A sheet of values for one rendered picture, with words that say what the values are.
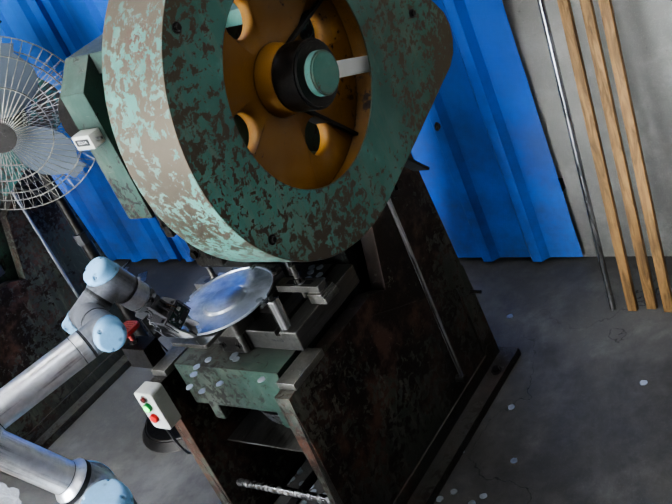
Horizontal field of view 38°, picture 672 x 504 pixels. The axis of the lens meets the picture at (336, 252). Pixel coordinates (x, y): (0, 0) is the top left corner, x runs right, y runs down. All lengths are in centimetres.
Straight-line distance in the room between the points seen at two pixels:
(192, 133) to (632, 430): 159
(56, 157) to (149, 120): 129
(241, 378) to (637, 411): 115
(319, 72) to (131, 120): 43
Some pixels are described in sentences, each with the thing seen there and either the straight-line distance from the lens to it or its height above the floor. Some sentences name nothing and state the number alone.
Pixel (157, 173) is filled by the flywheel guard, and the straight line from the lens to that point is 196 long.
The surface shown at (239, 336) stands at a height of 70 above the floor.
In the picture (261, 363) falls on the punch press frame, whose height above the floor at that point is 64.
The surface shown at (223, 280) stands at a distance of 271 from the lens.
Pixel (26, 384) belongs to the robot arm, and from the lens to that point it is 219.
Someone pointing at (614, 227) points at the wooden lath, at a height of 31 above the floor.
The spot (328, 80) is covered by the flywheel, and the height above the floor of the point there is 131.
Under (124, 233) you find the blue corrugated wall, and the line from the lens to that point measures 507.
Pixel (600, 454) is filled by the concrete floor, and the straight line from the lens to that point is 285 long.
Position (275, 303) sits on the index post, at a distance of 247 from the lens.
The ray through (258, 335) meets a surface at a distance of 258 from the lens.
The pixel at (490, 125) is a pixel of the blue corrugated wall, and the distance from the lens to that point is 340.
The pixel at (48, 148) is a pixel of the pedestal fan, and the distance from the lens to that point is 317.
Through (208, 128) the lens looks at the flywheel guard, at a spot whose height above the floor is 138.
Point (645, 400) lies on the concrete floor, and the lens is 298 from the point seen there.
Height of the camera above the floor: 195
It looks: 27 degrees down
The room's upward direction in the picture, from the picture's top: 25 degrees counter-clockwise
